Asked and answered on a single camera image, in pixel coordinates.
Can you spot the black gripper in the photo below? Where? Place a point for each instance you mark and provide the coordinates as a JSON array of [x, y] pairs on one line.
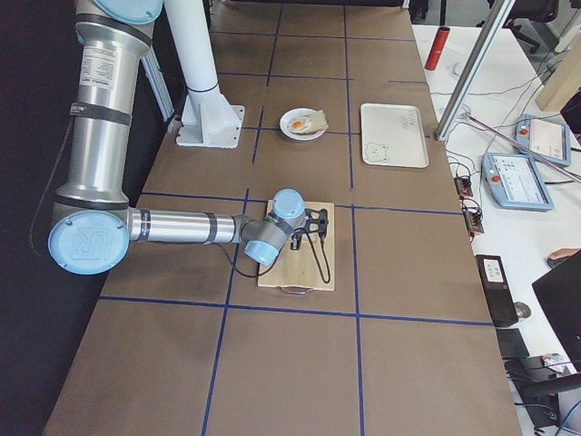
[[296, 243]]

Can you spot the bread slice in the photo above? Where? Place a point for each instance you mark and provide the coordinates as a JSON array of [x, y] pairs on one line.
[[316, 122]]

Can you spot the fried egg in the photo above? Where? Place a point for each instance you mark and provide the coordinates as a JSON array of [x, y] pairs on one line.
[[300, 125]]

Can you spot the white round plate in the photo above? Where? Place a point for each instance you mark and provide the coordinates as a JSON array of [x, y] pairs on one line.
[[293, 113]]

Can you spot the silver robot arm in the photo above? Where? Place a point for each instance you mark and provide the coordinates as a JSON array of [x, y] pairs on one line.
[[93, 222]]

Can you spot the wooden cutting board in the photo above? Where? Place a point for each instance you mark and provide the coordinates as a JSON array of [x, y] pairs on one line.
[[299, 270]]

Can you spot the cream bear serving tray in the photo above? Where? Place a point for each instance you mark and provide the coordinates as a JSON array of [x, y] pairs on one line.
[[392, 135]]

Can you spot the white mounting pillar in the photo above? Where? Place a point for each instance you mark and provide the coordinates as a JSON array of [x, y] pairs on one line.
[[208, 119]]

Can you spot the near blue teach pendant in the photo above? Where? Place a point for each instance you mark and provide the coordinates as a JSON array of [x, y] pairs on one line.
[[515, 182]]

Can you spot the blue teach pendant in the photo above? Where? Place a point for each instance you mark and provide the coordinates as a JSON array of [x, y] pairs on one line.
[[551, 139], [515, 182]]

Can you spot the black box with label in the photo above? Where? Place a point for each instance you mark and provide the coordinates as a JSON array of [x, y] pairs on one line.
[[494, 283]]

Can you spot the red cylinder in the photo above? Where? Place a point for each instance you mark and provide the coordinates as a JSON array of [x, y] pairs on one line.
[[437, 48]]

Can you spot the far blue teach pendant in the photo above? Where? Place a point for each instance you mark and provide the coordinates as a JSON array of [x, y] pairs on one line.
[[551, 139]]

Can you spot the aluminium frame post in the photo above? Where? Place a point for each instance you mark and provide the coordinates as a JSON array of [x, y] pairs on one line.
[[494, 23]]

